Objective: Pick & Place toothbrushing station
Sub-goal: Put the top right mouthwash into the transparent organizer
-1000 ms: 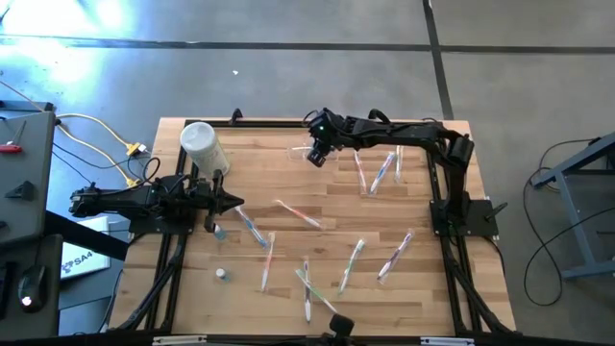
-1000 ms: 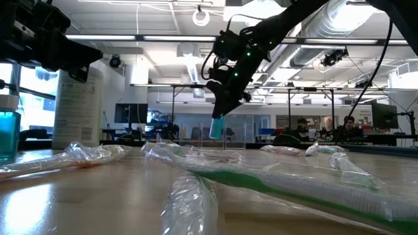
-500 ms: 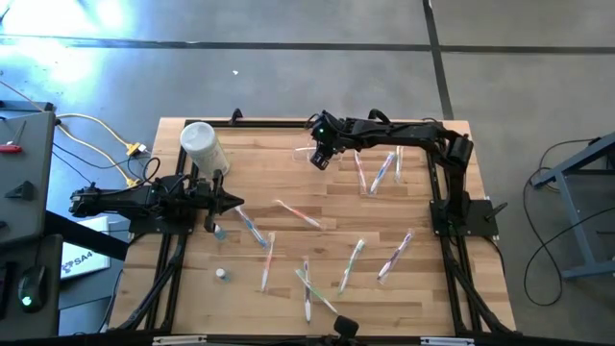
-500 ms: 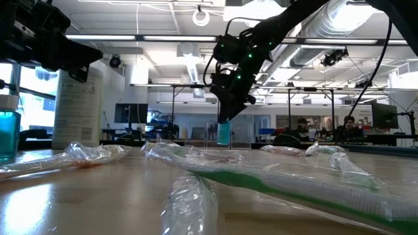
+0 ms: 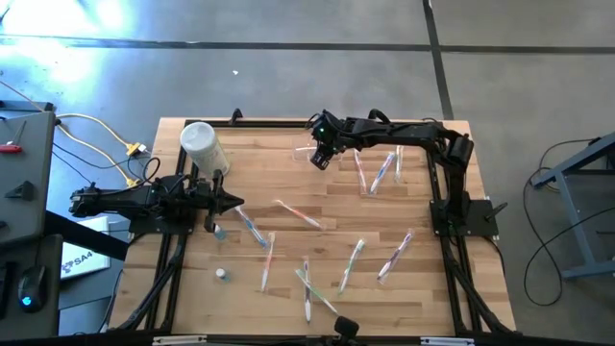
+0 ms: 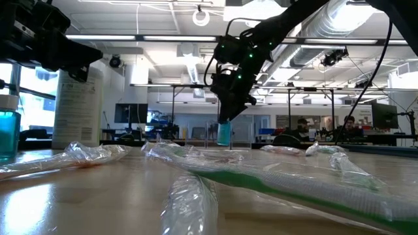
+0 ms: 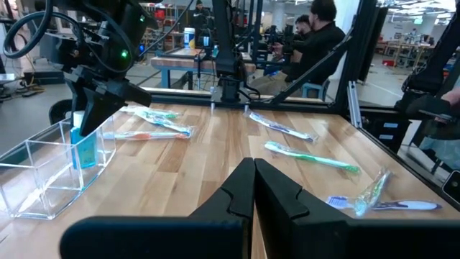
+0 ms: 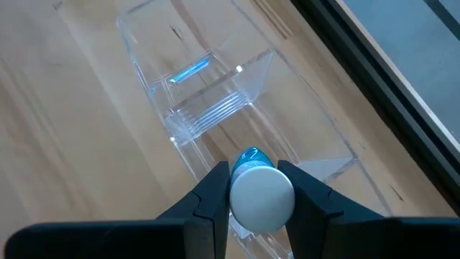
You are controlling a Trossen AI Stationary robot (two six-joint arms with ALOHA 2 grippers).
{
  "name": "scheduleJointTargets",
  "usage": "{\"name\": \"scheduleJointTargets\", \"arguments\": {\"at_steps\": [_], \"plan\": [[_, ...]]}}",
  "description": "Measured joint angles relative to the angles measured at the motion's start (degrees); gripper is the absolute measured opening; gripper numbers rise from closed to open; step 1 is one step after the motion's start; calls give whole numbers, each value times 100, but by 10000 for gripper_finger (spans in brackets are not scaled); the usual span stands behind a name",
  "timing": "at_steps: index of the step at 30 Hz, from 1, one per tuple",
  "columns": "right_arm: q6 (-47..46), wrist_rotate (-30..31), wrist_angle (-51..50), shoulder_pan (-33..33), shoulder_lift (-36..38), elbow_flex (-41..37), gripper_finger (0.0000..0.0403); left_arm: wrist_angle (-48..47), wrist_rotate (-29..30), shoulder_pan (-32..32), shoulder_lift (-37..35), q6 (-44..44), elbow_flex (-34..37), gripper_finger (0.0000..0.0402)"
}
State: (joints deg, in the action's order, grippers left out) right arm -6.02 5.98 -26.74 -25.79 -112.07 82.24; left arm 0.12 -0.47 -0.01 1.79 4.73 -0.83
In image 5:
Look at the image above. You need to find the thin orange cable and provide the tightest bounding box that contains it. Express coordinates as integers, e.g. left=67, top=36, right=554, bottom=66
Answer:
left=0, top=79, right=47, bottom=112

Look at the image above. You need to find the blue-grey metal table frame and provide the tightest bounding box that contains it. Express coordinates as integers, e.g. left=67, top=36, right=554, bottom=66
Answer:
left=530, top=132, right=615, bottom=281

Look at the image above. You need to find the green toothbrush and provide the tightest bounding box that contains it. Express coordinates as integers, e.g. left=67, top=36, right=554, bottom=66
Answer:
left=293, top=267, right=340, bottom=317
left=336, top=237, right=367, bottom=296

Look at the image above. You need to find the red handled screwdriver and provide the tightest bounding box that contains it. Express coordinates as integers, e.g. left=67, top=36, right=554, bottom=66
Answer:
left=0, top=119, right=28, bottom=155

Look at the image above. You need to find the black diagonal desk bar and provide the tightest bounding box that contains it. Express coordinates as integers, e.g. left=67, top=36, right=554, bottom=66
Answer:
left=43, top=210, right=131, bottom=261

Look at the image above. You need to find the pale pink toothbrush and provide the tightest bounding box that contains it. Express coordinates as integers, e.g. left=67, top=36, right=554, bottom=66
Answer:
left=393, top=143, right=406, bottom=184

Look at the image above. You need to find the red toothbrush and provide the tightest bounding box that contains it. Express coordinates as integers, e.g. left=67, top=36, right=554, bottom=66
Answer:
left=353, top=147, right=369, bottom=196

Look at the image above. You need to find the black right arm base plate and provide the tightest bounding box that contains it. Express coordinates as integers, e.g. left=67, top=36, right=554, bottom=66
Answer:
left=429, top=197, right=509, bottom=237

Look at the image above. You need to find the white wipes canister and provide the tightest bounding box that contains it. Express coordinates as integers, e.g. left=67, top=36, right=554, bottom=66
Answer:
left=179, top=120, right=232, bottom=180

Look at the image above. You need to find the orange toothbrush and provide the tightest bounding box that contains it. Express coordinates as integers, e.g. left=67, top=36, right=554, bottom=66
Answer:
left=272, top=198, right=327, bottom=232

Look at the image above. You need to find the grey side desk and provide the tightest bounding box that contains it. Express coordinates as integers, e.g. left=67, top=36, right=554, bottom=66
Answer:
left=0, top=99, right=63, bottom=340

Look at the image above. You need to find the black triangular bracket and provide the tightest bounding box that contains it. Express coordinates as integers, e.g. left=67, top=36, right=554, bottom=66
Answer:
left=4, top=180, right=36, bottom=201

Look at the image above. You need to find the white printed box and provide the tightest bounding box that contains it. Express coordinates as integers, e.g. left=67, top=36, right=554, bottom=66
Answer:
left=60, top=215, right=111, bottom=281

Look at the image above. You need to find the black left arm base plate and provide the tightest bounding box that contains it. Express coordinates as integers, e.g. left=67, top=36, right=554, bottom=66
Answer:
left=128, top=213, right=196, bottom=235

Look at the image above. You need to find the white frame bracket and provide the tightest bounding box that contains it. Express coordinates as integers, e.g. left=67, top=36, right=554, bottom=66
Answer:
left=152, top=335, right=208, bottom=346
left=420, top=336, right=476, bottom=346

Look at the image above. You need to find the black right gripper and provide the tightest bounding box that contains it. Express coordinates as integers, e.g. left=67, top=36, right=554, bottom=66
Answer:
left=307, top=109, right=348, bottom=171

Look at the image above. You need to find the black floor cable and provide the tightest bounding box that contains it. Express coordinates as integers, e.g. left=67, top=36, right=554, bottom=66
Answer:
left=522, top=206, right=615, bottom=308
left=526, top=137, right=602, bottom=193

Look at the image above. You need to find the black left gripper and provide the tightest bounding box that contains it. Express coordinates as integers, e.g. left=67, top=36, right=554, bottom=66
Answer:
left=190, top=168, right=245, bottom=235

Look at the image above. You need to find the blue toothbrush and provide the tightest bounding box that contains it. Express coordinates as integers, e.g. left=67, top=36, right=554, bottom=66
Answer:
left=234, top=205, right=270, bottom=250
left=368, top=151, right=397, bottom=196

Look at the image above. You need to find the yellow cable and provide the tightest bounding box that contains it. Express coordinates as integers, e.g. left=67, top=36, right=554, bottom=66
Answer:
left=57, top=123, right=141, bottom=188
left=55, top=112, right=148, bottom=156

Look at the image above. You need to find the purple toothbrush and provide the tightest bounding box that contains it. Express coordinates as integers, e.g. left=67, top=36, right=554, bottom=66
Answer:
left=376, top=228, right=415, bottom=285
left=301, top=255, right=313, bottom=324

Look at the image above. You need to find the clear acrylic organizer holder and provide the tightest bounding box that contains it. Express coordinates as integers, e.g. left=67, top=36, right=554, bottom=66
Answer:
left=291, top=136, right=346, bottom=163

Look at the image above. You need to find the thin black cable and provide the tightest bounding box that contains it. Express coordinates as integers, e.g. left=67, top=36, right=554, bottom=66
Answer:
left=50, top=141, right=162, bottom=188

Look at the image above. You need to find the black computer mouse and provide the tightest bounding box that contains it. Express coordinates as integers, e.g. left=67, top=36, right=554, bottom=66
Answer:
left=17, top=264, right=48, bottom=313

